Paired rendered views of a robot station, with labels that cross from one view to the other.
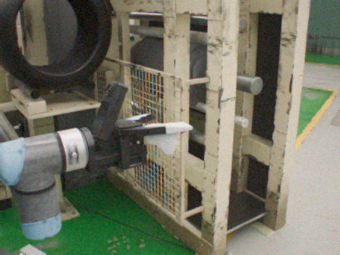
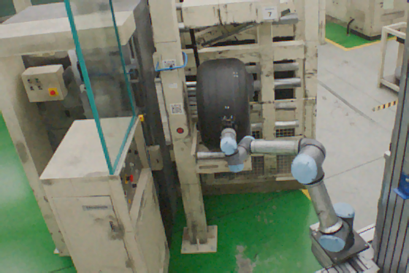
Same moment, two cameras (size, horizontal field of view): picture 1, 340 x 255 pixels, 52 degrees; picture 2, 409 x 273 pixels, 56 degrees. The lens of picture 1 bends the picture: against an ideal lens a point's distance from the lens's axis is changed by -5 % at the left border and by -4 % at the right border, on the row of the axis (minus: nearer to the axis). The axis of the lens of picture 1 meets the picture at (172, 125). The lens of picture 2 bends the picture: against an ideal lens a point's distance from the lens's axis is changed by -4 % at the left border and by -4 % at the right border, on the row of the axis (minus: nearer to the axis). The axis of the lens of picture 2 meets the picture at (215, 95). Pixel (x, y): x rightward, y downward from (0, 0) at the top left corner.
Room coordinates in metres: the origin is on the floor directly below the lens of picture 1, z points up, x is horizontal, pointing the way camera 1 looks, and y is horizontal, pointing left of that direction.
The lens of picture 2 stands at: (0.39, 2.36, 2.41)
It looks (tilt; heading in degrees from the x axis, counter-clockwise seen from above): 27 degrees down; 309
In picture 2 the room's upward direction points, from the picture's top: 6 degrees counter-clockwise
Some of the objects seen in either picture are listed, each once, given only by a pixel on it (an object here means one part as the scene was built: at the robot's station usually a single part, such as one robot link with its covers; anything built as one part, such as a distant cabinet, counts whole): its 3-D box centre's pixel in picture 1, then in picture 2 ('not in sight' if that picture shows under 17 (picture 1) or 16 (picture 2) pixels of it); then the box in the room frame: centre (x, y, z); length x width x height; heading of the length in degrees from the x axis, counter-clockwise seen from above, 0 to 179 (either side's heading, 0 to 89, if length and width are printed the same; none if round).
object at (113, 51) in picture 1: (100, 44); (190, 97); (2.20, 0.44, 1.05); 0.20 x 0.15 x 0.30; 35
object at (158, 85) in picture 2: not in sight; (164, 111); (2.05, 0.86, 1.19); 0.05 x 0.04 x 0.48; 125
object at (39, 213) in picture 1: (36, 203); not in sight; (0.59, 0.26, 0.94); 0.11 x 0.08 x 0.11; 32
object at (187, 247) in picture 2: (52, 209); (199, 237); (2.00, 0.78, 0.02); 0.27 x 0.27 x 0.04; 35
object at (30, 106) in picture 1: (27, 100); (223, 161); (1.72, 0.73, 0.84); 0.36 x 0.09 x 0.06; 35
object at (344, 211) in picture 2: not in sight; (342, 217); (0.87, 0.87, 0.88); 0.13 x 0.12 x 0.14; 96
